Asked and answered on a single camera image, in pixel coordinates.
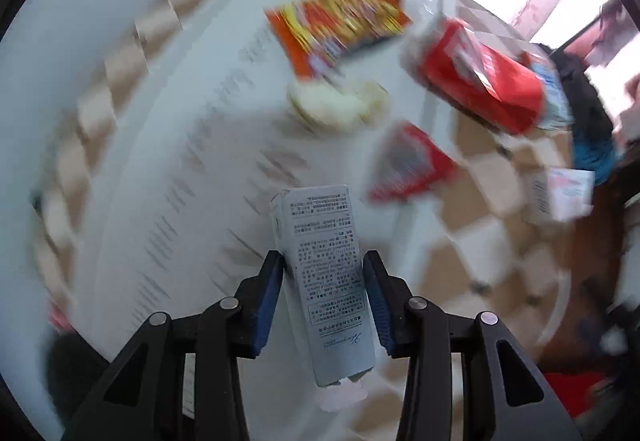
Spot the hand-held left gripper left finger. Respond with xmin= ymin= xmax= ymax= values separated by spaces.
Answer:
xmin=60 ymin=248 xmax=286 ymax=441

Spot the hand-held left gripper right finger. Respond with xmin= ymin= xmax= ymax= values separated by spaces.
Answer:
xmin=362 ymin=249 xmax=584 ymax=441

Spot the white printed carton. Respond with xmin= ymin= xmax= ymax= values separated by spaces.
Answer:
xmin=270 ymin=184 xmax=377 ymax=388

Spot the red snack bag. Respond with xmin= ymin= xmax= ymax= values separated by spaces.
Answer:
xmin=402 ymin=16 xmax=573 ymax=137

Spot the orange snack packet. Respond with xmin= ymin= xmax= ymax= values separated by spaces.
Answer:
xmin=265 ymin=0 xmax=413 ymax=80

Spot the red triangular packet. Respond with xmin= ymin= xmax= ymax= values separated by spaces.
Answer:
xmin=366 ymin=120 xmax=459 ymax=205

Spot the checked printed tablecloth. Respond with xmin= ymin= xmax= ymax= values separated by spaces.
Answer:
xmin=30 ymin=0 xmax=574 ymax=441

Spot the crumpled white tissue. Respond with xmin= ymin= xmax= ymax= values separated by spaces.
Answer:
xmin=287 ymin=77 xmax=391 ymax=135

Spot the small white box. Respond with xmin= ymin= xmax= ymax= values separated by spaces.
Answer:
xmin=521 ymin=165 xmax=597 ymax=225

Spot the blue blanket pile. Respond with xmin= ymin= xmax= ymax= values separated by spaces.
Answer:
xmin=571 ymin=118 xmax=615 ymax=173

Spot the dark clothes pile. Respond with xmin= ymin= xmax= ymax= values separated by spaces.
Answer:
xmin=542 ymin=44 xmax=613 ymax=132

